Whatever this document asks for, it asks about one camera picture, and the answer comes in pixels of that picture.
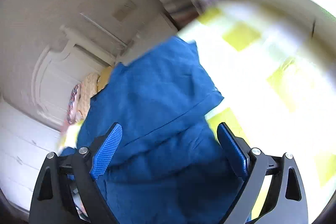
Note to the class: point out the peach textured pillow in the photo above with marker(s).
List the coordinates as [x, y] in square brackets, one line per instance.
[88, 90]

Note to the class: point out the white and yellow checked bedsheet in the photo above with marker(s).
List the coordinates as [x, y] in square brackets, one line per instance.
[277, 97]

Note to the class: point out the white wardrobe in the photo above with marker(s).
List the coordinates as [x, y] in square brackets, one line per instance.
[25, 143]

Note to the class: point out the yellow pillow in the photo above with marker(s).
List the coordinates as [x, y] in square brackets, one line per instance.
[104, 77]

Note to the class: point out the white bedside table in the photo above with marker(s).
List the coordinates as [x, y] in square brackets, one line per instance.
[151, 35]

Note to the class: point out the silver lamp pole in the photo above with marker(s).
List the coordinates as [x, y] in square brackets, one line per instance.
[100, 27]

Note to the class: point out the blue puffer jacket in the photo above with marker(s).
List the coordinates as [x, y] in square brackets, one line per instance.
[168, 167]

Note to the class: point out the white wooden headboard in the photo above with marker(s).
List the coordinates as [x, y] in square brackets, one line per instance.
[57, 72]

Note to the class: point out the wall power socket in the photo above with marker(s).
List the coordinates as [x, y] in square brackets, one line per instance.
[124, 10]

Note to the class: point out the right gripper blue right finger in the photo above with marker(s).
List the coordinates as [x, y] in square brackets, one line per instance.
[249, 166]

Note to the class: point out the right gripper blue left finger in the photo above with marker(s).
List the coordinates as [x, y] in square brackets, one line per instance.
[88, 164]

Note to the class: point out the floral patterned pillow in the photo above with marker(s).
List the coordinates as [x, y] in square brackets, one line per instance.
[73, 104]

